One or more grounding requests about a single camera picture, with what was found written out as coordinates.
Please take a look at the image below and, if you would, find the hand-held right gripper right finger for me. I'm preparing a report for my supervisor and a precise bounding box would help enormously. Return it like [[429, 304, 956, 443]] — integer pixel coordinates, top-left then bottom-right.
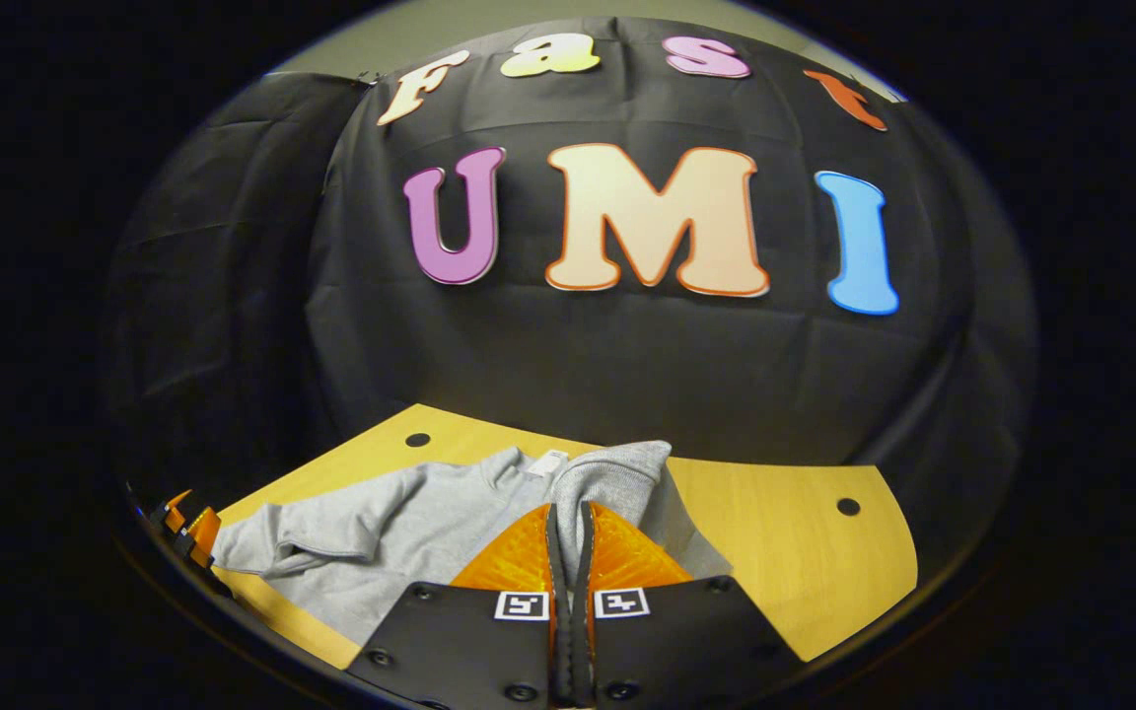
[[573, 500, 808, 709]]

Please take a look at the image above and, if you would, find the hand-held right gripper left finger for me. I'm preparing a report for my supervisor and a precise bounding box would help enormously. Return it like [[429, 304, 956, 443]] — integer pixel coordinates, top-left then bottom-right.
[[345, 502, 575, 709]]

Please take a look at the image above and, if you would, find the grey sweatshirt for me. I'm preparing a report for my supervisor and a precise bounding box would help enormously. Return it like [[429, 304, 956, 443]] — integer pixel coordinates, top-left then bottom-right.
[[210, 440, 735, 648]]

